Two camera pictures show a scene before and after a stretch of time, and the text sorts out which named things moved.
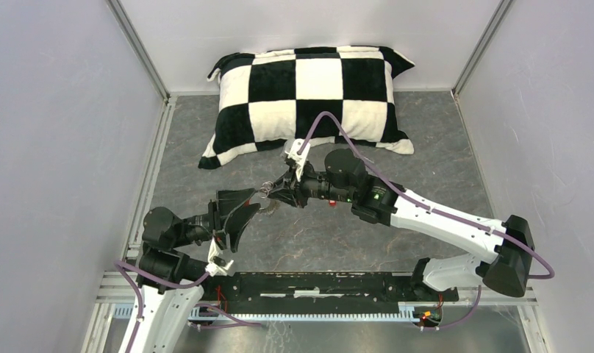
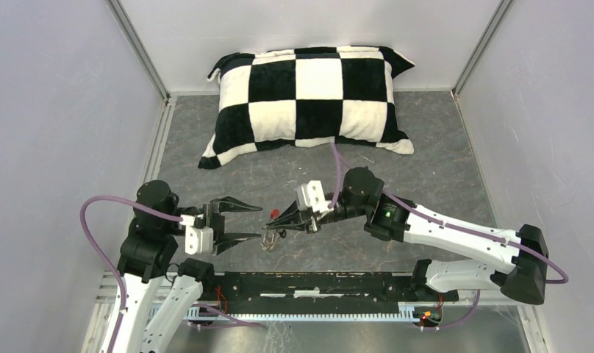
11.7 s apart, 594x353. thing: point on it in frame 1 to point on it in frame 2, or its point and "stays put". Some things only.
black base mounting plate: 318,293 stays put
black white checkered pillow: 268,97 stays put
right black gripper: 286,183 to 298,225
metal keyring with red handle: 266,187 to 268,237
